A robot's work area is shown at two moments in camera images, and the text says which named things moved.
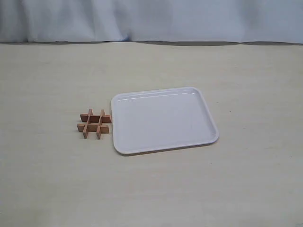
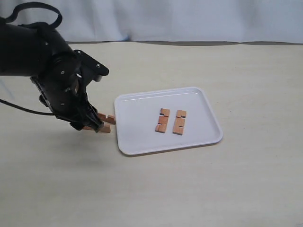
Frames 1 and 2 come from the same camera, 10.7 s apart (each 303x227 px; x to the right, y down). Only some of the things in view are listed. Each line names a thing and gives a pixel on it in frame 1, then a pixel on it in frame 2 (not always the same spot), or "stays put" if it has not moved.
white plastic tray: [151, 120] stays put
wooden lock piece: [98, 127] stays put
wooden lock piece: [99, 130] to [161, 125]
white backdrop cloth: [188, 22] stays put
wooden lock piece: [84, 132] to [179, 122]
